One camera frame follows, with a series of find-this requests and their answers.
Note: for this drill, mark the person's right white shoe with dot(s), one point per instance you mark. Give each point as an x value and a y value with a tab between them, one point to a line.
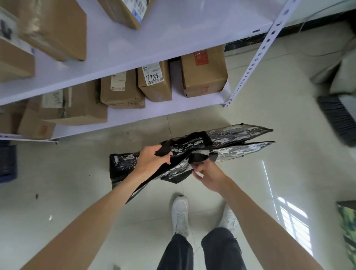
228	218

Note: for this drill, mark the person's right forearm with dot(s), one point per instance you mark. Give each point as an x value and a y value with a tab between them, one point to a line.
264	222

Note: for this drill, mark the white metal shelf rack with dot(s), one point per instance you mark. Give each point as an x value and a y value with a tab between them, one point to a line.
167	36

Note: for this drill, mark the person's left forearm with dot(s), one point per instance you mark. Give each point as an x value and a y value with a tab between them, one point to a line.
83	222

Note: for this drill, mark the person's left white shoe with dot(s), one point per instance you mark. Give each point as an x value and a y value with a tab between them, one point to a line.
180	215

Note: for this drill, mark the shaded brown cardboard box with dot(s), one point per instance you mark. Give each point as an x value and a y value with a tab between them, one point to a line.
11	119

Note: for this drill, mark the large plain cardboard box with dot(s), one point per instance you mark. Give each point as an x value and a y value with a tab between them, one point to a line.
55	27

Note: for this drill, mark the cardboard box with handwritten label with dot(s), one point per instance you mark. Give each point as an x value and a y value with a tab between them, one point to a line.
155	86

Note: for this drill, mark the person's left thumb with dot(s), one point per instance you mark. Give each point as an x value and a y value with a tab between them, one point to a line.
163	160

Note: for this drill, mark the cardboard box with white label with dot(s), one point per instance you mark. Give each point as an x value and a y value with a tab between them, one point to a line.
121	91

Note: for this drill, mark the person's right thumb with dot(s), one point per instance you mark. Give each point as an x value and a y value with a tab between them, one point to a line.
200	165

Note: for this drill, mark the cardboard box with black scribble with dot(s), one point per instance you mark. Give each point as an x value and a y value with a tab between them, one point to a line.
14	61

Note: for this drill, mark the green patterned bag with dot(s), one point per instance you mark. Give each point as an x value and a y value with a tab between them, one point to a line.
348	225

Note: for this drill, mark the person's right trouser leg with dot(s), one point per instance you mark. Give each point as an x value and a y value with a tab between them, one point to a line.
222	250

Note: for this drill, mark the person's white shoe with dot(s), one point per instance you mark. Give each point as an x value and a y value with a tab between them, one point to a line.
180	215
228	218

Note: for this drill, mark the cardboard box with red label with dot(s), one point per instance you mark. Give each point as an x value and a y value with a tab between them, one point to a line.
204	72

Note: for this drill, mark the small plain cardboard box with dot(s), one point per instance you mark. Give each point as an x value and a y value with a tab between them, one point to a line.
34	125

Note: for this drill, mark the cardboard box with barcode label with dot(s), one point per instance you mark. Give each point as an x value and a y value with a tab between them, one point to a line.
125	11

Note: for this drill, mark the person's left hand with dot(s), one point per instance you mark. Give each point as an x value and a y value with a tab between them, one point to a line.
148	162

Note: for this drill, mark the blue plastic crate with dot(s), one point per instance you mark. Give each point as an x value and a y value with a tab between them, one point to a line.
7	162

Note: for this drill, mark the person's left trouser leg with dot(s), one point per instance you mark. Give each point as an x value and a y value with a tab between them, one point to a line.
176	254

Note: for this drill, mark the person's trouser leg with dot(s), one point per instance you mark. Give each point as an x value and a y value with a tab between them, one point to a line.
222	250
176	254

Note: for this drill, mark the person's right hand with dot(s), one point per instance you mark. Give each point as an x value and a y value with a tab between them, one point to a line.
212	178

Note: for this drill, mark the wide taped cardboard box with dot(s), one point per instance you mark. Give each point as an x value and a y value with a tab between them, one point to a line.
80	105

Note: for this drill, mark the black white patterned tote bag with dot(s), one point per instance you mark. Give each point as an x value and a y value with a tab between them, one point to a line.
230	139

